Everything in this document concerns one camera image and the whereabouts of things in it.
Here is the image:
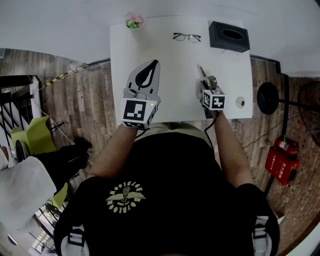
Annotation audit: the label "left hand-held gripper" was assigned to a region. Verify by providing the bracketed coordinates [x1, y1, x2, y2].
[120, 59, 162, 131]

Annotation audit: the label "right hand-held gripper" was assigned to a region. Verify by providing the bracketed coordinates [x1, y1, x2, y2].
[199, 79, 226, 120]

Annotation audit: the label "person's right forearm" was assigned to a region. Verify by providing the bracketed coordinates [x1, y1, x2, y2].
[212, 109, 256, 188]

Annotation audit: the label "person's left forearm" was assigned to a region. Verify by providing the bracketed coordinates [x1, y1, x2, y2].
[87, 123, 138, 180]

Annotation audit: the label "white table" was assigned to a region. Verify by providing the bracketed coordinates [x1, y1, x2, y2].
[109, 16, 254, 126]

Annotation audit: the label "black tissue box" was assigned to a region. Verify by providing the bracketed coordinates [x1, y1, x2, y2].
[208, 21, 251, 53]

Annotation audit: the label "black rimmed glasses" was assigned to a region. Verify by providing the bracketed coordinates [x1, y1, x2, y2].
[172, 32, 202, 44]

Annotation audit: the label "person's khaki trousers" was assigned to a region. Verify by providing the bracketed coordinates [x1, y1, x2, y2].
[146, 121, 216, 151]

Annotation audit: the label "white vase with plant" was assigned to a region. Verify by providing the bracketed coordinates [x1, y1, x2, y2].
[124, 11, 148, 43]

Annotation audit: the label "black standing fan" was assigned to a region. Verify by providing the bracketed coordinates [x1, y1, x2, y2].
[256, 81, 320, 148]

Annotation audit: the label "clear plastic bottle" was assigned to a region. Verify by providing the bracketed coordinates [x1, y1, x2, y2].
[65, 57, 88, 73]

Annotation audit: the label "yellow black striped tape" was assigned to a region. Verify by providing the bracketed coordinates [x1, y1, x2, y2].
[44, 66, 87, 87]

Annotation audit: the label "red fire extinguisher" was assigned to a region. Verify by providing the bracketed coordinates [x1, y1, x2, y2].
[274, 137, 299, 155]

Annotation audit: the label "red fire extinguisher box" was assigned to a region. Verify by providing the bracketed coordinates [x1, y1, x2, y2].
[264, 146, 300, 186]

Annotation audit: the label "green chair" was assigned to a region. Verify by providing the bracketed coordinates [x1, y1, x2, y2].
[11, 116, 69, 210]

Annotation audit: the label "person's black printed t-shirt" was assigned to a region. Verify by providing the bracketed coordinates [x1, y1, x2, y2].
[53, 132, 281, 256]

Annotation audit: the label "black metal railing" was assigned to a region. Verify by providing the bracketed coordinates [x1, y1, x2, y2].
[0, 75, 42, 161]

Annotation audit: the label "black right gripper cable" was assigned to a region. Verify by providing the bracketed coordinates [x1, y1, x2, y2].
[204, 109, 222, 151]

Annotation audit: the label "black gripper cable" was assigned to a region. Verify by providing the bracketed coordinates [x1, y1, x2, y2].
[134, 127, 151, 141]
[204, 109, 222, 151]

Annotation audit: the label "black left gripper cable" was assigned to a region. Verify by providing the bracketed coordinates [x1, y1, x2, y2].
[134, 127, 151, 141]

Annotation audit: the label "grey harness strap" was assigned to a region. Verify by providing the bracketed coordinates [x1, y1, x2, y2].
[252, 216, 276, 256]
[61, 224, 87, 256]

